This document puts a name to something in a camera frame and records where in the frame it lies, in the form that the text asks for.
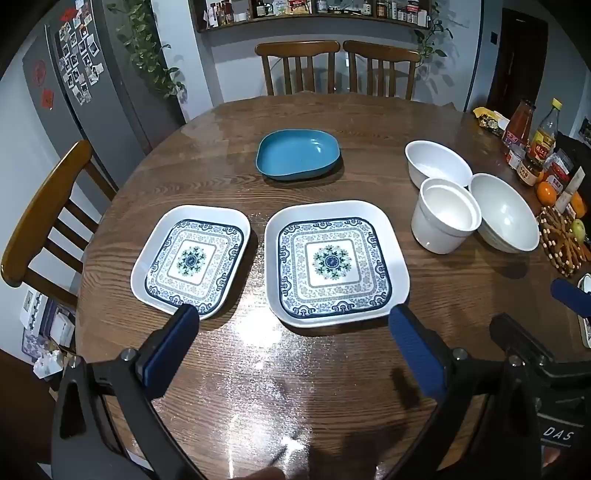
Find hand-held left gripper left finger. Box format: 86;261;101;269
50;304;206;480

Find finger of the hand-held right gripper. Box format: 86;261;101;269
489;313;558;370
550;277;591;318

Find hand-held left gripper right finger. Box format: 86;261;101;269
389;304;542;480

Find small patterned square plate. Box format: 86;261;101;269
130;204;251;321

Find wide white bowl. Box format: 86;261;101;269
469;173;540;254

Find large patterned square plate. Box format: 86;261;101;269
264;199;411;328

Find deep white bowl stepped rim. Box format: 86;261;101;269
411;178;482;255

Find shallow white bowl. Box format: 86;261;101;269
405;140;474;190

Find blue square plate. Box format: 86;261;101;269
256;130;342;182

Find white tray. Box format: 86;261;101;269
577;272;591;348

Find wooden trivet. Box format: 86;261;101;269
540;205;591;277

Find white tube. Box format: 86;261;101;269
555;167;585;213

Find red lid jar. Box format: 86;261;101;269
545;161;571;195

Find pile of boxes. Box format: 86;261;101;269
21;291;77;379

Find brown sauce jar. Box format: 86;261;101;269
517;157;544;186

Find black case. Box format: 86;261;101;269
551;131;591;185

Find yellow capped oil bottle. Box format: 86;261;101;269
529;98;564;162

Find red sauce bottle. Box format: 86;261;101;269
502;99;536;153

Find yellow snack packet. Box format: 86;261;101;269
472;106;509;137

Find wooden chair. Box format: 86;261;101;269
0;140;118;310
342;40;421;100
255;41;341;96

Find dark wooden door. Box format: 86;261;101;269
487;7;561;116

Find grey refrigerator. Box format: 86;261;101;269
21;0;185;185

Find trailing green plant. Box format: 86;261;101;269
413;0;451;70
108;0;188;100

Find group of fridge photo magnets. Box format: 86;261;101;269
55;0;105;107

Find row of shelf bottles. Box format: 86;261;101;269
203;0;432;24

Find wooden wall shelf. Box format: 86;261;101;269
191;0;435;33

